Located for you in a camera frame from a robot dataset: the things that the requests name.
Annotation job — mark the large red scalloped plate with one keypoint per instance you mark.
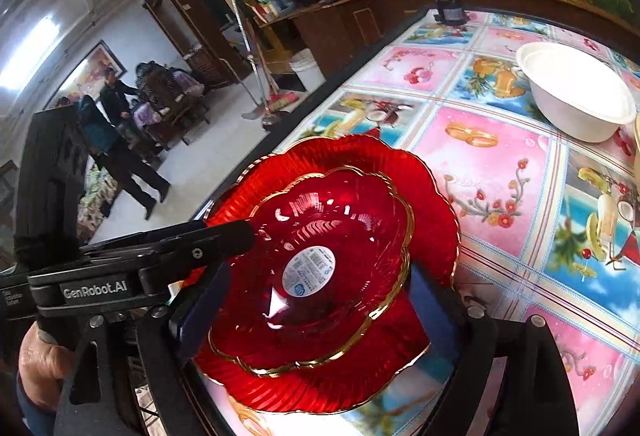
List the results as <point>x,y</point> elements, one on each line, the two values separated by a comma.
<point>397,339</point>

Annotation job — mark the large white paper bowl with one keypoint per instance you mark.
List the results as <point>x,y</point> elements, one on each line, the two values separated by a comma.
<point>581,96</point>

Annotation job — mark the standing man dark clothes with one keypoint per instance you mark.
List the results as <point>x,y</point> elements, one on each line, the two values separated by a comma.
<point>110,150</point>

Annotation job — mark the framed wall painting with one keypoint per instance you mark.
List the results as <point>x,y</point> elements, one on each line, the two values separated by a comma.
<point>88,75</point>

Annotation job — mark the small red scalloped bowl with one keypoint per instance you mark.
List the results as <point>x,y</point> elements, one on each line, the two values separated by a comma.
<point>330,255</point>

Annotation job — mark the mop with metal handle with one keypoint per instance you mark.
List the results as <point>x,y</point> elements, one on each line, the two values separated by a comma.
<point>273,100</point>

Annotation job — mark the wooden sideboard counter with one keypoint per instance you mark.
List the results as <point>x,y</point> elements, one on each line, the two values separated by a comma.
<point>339,31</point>

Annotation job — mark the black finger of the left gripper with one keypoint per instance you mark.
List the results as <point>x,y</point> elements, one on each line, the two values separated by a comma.
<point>169,254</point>

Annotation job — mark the person's left hand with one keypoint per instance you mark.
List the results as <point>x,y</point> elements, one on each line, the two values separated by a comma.
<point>43,368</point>

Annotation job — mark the small black round device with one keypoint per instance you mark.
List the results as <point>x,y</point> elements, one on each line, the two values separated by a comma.
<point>451,12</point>

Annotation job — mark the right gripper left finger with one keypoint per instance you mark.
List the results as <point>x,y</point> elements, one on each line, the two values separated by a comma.
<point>168,338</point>

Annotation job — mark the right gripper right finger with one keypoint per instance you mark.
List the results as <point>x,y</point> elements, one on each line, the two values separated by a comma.
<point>534,396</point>

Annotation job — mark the colourful floral tablecloth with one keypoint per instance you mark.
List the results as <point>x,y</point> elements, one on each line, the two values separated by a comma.
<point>549,225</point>

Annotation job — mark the white plastic bucket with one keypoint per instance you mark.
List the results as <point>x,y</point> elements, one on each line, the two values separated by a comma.
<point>307,70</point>

